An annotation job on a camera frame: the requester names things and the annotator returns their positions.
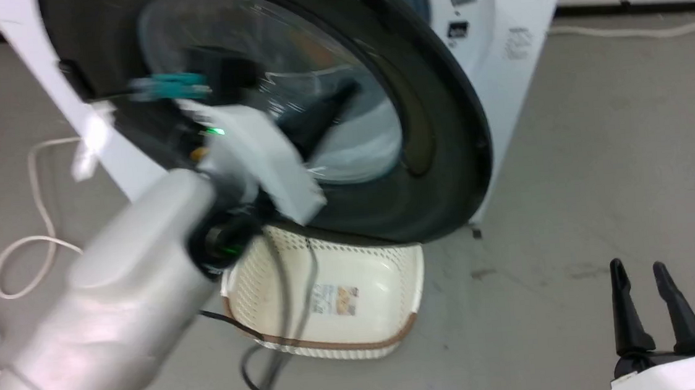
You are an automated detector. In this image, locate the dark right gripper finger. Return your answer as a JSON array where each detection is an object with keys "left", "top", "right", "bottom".
[
  {"left": 652, "top": 258, "right": 695, "bottom": 358},
  {"left": 609, "top": 256, "right": 657, "bottom": 358}
]

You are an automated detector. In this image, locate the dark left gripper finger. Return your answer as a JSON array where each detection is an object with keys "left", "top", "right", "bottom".
[
  {"left": 275, "top": 79, "right": 365, "bottom": 161},
  {"left": 187, "top": 42, "right": 267, "bottom": 106}
]

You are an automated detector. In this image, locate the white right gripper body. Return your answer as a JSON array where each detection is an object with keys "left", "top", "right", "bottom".
[{"left": 608, "top": 346, "right": 695, "bottom": 390}]

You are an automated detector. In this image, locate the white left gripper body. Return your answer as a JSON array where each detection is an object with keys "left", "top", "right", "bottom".
[{"left": 179, "top": 91, "right": 329, "bottom": 235}]

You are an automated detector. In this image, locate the black round washing machine door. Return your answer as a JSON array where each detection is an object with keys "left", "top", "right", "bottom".
[{"left": 38, "top": 0, "right": 500, "bottom": 273}]

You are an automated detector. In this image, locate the white front-load washing machine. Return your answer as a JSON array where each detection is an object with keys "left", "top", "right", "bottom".
[{"left": 0, "top": 0, "right": 594, "bottom": 277}]

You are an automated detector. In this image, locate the printed basket label sticker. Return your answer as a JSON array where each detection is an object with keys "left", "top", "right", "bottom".
[{"left": 309, "top": 281, "right": 360, "bottom": 320}]

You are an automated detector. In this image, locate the cream perforated laundry basket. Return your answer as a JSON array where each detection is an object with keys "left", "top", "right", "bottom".
[{"left": 216, "top": 213, "right": 432, "bottom": 371}]

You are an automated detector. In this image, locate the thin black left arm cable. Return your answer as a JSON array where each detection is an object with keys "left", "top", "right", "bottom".
[{"left": 194, "top": 229, "right": 329, "bottom": 390}]

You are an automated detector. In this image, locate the looped white floor cable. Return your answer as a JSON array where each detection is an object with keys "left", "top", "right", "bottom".
[{"left": 0, "top": 136, "right": 96, "bottom": 301}]

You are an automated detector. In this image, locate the straight white floor cable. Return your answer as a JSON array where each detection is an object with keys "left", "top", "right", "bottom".
[{"left": 548, "top": 14, "right": 695, "bottom": 48}]

